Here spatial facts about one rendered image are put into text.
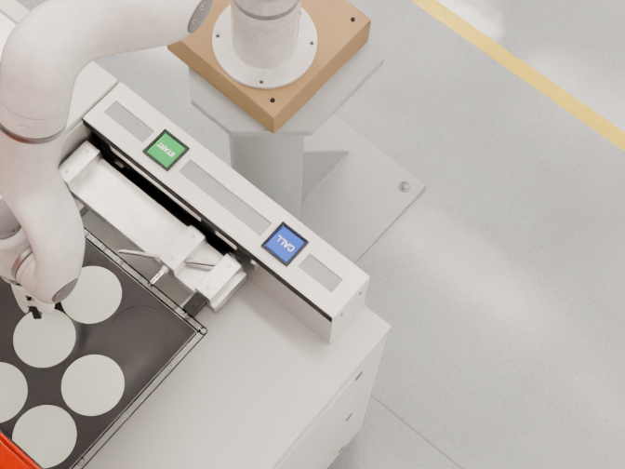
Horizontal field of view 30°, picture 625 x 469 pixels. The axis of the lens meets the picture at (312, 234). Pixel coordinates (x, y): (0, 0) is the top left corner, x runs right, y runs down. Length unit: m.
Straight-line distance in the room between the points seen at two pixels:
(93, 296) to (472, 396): 1.18
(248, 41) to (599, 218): 1.32
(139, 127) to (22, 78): 0.61
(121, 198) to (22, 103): 0.62
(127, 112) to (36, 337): 0.41
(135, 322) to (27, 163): 0.49
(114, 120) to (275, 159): 0.49
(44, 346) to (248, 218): 0.39
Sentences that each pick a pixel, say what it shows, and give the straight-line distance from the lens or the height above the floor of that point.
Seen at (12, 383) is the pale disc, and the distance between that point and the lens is 1.93.
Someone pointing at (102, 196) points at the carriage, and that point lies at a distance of 2.03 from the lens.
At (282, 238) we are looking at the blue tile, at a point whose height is 0.96.
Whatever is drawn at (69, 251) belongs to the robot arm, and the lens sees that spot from 1.60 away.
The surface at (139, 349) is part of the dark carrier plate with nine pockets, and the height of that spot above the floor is 0.90.
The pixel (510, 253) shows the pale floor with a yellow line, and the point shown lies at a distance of 2.98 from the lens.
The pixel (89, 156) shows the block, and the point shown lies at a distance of 2.04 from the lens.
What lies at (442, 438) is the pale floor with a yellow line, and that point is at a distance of 2.81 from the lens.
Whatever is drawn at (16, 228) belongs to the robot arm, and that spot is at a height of 1.24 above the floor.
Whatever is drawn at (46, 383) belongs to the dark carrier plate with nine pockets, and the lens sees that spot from 1.91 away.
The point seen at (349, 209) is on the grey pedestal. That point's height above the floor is 0.01.
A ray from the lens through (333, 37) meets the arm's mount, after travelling 2.15.
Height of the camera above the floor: 2.71
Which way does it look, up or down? 67 degrees down
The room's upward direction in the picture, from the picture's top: 4 degrees clockwise
